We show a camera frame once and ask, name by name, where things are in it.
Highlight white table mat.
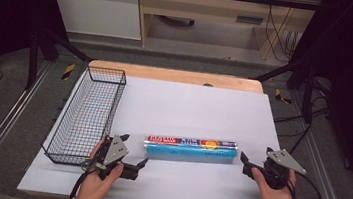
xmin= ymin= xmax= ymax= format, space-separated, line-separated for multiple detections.
xmin=16 ymin=64 xmax=312 ymax=199

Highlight black wire basket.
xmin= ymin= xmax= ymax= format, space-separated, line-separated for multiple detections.
xmin=39 ymin=61 xmax=129 ymax=171

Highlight left hand-held gripper cable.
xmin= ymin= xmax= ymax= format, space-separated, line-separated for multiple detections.
xmin=69 ymin=158 xmax=100 ymax=199

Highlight yellow black floor tape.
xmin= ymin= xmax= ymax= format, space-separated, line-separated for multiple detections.
xmin=60 ymin=61 xmax=78 ymax=83
xmin=272 ymin=88 xmax=294 ymax=106

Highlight white cabinet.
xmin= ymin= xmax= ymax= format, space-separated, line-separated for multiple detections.
xmin=39 ymin=0 xmax=147 ymax=42

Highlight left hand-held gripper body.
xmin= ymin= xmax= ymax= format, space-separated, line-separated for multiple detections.
xmin=92 ymin=132 xmax=144 ymax=186

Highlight black floor cable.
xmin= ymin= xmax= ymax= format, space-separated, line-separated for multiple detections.
xmin=269 ymin=73 xmax=334 ymax=160

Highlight blue cling film box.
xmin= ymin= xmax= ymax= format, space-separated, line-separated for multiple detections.
xmin=142 ymin=130 xmax=240 ymax=169

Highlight light wooden desk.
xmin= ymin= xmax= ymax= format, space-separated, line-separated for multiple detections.
xmin=129 ymin=0 xmax=323 ymax=67

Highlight black hanging desk cables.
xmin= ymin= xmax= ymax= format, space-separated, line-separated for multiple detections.
xmin=260 ymin=0 xmax=304 ymax=65

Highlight person's left hand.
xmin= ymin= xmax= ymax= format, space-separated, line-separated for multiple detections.
xmin=75 ymin=135 xmax=127 ymax=199

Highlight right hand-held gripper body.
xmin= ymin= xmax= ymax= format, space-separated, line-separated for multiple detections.
xmin=259 ymin=146 xmax=309 ymax=193

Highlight black metal stand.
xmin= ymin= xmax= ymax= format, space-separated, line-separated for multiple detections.
xmin=24 ymin=25 xmax=97 ymax=98
xmin=248 ymin=52 xmax=321 ymax=125

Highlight aluminium floor rail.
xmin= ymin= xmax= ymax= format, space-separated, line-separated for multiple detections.
xmin=277 ymin=87 xmax=353 ymax=199
xmin=0 ymin=54 xmax=54 ymax=199

